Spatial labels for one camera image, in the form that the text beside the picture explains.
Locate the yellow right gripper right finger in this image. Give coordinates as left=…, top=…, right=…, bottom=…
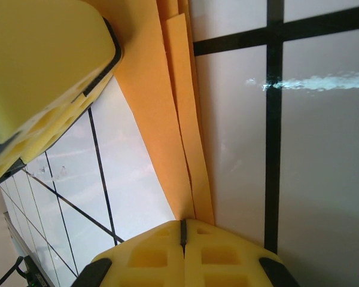
left=184, top=218, right=300, bottom=287

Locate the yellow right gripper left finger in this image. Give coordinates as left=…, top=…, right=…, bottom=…
left=74, top=219, right=187, bottom=287

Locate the orange cloth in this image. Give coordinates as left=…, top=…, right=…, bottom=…
left=86, top=0, right=216, bottom=225

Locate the small adapter board with connectors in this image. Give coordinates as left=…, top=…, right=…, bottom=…
left=23, top=257, right=51, bottom=287

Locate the long aluminium mounting rail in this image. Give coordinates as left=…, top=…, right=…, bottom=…
left=2, top=210, right=53, bottom=287

